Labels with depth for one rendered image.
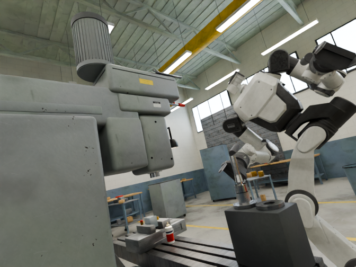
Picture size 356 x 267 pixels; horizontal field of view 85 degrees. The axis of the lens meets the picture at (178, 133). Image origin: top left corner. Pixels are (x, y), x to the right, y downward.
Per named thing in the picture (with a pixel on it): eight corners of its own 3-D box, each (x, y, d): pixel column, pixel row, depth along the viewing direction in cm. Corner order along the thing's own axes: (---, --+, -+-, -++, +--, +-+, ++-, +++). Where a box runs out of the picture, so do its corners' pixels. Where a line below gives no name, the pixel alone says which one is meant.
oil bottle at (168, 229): (171, 240, 110) (168, 220, 112) (176, 241, 107) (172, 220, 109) (166, 243, 107) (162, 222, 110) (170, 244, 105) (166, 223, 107)
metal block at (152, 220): (152, 225, 120) (150, 215, 121) (158, 225, 116) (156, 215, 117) (145, 228, 117) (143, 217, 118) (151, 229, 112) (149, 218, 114)
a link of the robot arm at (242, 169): (238, 188, 88) (243, 175, 98) (252, 176, 83) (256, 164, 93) (216, 169, 91) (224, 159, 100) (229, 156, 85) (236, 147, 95)
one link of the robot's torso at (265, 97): (278, 141, 127) (237, 109, 143) (319, 97, 112) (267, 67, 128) (267, 148, 104) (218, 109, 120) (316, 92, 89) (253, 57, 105)
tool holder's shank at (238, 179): (234, 185, 75) (226, 157, 78) (240, 183, 77) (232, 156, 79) (239, 185, 73) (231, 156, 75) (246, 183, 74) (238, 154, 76)
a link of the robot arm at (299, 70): (323, 97, 106) (285, 79, 112) (340, 76, 102) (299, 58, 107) (331, 98, 96) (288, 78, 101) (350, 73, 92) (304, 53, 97)
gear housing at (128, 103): (151, 125, 136) (148, 112, 138) (172, 113, 118) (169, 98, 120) (103, 125, 113) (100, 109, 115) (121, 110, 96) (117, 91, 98)
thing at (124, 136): (128, 172, 115) (121, 130, 120) (150, 165, 98) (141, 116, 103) (95, 178, 102) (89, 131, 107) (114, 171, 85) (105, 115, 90)
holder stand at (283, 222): (256, 249, 78) (242, 198, 82) (316, 263, 60) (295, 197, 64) (236, 263, 71) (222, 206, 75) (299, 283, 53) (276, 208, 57)
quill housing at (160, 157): (157, 171, 126) (148, 124, 132) (177, 166, 111) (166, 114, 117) (131, 177, 113) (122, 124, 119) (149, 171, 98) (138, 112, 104)
